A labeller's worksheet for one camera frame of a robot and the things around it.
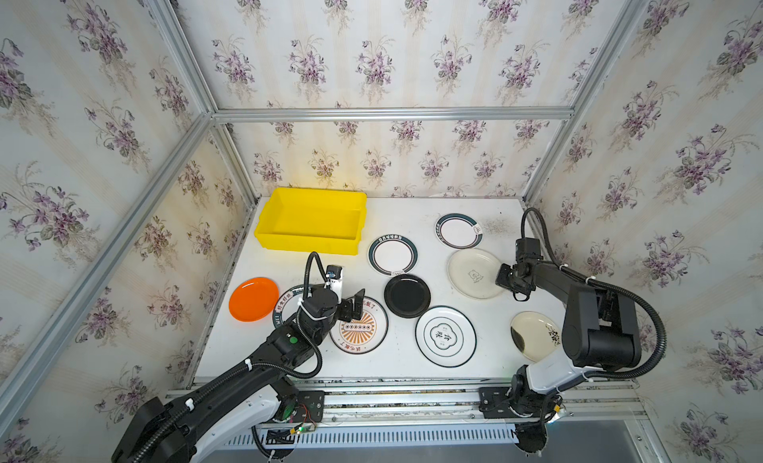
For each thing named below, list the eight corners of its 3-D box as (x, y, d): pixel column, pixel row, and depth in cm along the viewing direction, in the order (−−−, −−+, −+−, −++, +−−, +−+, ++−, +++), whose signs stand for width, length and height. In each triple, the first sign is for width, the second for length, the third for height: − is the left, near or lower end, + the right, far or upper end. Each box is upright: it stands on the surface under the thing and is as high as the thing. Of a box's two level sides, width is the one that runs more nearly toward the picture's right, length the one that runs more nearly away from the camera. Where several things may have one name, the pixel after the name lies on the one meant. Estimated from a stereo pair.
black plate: (385, 318, 90) (385, 315, 88) (384, 277, 99) (385, 274, 97) (432, 318, 90) (433, 315, 88) (427, 277, 99) (428, 274, 97)
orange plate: (224, 322, 89) (221, 319, 87) (239, 279, 98) (237, 276, 97) (273, 322, 89) (271, 319, 88) (283, 280, 98) (282, 276, 97)
